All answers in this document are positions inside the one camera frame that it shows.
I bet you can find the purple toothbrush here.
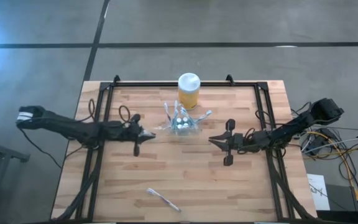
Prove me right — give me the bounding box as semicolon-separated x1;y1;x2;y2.
163;101;173;125
146;187;182;212

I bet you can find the black aluminium table frame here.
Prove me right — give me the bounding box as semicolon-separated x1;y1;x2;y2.
51;74;318;223

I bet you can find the dark grey folder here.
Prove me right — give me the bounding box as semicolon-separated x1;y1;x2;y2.
324;183;358;212

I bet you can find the clear acrylic organizer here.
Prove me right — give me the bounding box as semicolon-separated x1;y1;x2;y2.
158;107;204;138

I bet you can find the black power brick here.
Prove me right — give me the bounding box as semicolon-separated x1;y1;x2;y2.
309;136;326;151

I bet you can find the white paper sheet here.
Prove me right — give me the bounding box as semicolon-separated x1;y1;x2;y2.
306;173;331;211

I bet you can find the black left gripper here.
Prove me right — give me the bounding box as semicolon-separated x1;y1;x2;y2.
116;114;157;156

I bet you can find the white cable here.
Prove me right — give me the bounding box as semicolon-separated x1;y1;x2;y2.
303;138;358;155

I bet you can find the yellow-label wipes canister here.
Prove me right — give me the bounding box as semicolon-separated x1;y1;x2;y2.
177;72;201;111

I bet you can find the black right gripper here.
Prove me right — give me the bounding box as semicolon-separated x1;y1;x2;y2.
209;119;245;166

